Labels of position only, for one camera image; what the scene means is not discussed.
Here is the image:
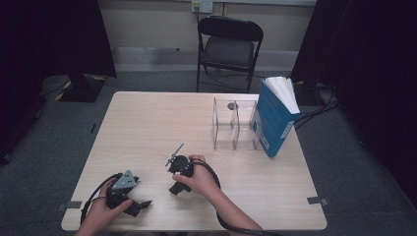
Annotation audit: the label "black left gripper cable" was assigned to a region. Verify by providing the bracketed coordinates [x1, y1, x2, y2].
[80, 173, 122, 227]

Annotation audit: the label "black folding chair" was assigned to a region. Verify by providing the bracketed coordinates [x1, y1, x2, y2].
[196, 15, 265, 94]

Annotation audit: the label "person's left hand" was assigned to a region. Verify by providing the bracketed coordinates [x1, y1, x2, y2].
[80, 179, 134, 233]

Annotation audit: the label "blue book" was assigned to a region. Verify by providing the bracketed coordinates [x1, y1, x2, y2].
[252, 76, 301, 159]

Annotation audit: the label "grey tape piece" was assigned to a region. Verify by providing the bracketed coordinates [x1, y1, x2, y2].
[55, 200, 84, 212]
[306, 196, 329, 207]

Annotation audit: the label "white wall socket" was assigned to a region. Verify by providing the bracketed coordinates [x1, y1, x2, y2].
[191, 0, 214, 15]

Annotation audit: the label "black stand base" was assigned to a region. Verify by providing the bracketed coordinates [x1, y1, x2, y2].
[58, 74, 108, 103]
[293, 80, 327, 107]

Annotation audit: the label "black floor cables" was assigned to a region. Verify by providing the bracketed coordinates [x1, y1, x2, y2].
[294, 86, 340, 131]

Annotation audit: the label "black curtain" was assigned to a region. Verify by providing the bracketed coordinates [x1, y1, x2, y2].
[289, 0, 417, 210]
[0, 0, 118, 165]

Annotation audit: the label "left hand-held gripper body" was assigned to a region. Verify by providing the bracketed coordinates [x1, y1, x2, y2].
[105, 169, 141, 210]

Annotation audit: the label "person's right hand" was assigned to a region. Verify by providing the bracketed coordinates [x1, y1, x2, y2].
[172, 153, 221, 200]

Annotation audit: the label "clear acrylic book rack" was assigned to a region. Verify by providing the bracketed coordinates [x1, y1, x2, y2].
[211, 96, 264, 152]

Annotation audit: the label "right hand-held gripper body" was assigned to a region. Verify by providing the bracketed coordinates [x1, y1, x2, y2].
[164, 143, 196, 197]

